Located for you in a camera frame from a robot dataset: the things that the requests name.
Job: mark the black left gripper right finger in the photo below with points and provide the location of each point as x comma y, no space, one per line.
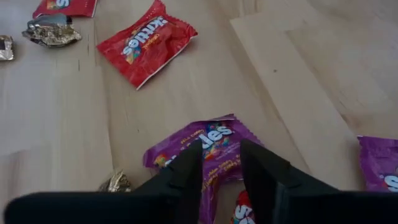
295,205

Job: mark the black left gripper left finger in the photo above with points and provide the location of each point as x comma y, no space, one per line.
140,208

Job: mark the purple Skittles packet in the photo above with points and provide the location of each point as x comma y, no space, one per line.
379,161
217,140

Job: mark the red Skittles packet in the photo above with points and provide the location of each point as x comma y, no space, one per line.
71,7
242,211
146,53

